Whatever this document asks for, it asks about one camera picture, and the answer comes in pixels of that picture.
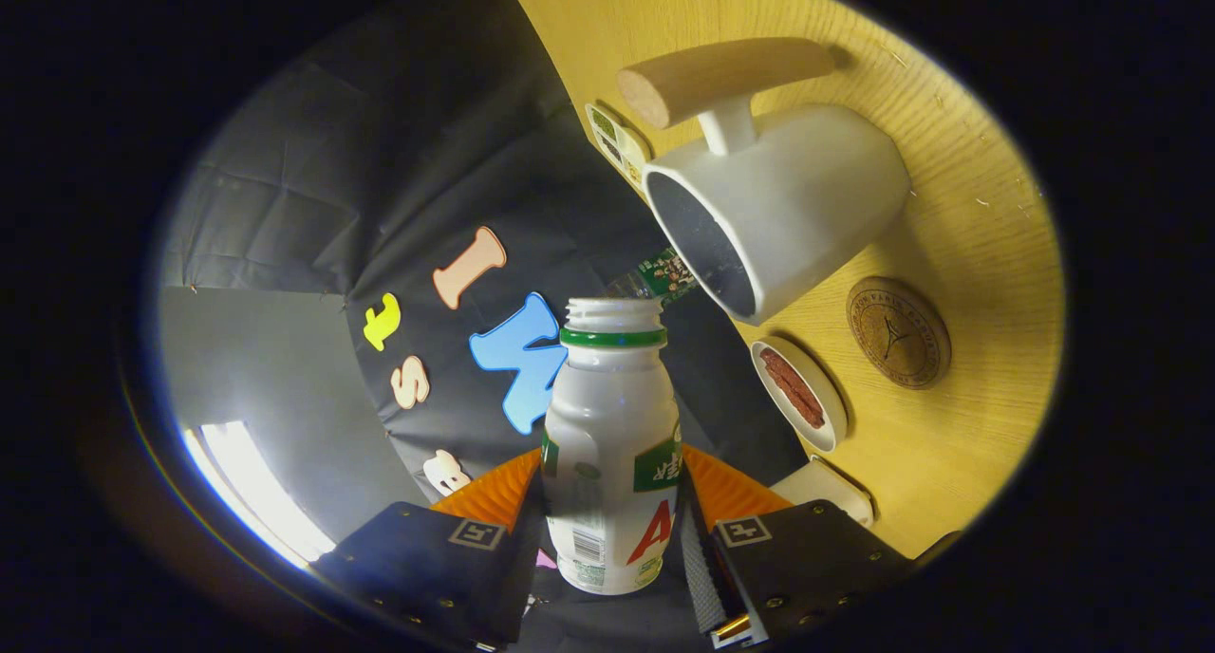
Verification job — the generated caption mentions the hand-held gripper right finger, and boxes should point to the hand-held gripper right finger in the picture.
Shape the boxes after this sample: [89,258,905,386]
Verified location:
[679,444,917,649]

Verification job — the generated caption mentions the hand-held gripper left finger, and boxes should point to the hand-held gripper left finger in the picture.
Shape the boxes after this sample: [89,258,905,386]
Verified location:
[313,447,544,649]

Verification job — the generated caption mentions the white juice bottle green label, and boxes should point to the white juice bottle green label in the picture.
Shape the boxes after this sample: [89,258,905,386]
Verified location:
[539,297,684,597]

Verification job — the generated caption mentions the round cork coaster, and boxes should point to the round cork coaster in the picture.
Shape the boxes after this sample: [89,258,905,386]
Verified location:
[846,275,952,390]

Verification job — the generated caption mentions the white cup wooden handle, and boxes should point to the white cup wooden handle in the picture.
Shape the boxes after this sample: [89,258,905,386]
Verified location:
[617,36,912,327]

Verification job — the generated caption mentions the clear plastic water bottle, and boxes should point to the clear plastic water bottle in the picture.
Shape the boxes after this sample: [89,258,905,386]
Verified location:
[607,247,699,305]

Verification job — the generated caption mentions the cream white toaster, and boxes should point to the cream white toaster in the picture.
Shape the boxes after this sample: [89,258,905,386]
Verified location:
[769,456,874,529]

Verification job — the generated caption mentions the round white plate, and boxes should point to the round white plate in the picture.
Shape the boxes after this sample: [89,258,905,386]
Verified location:
[750,337,849,454]

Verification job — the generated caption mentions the red meat strips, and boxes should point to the red meat strips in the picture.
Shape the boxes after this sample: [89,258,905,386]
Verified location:
[759,347,827,430]

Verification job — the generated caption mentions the wooden table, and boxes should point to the wooden table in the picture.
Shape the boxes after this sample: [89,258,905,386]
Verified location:
[498,0,1066,561]

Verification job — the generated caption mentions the white divided dish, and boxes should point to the white divided dish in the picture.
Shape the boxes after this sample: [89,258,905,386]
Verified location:
[584,102,654,194]

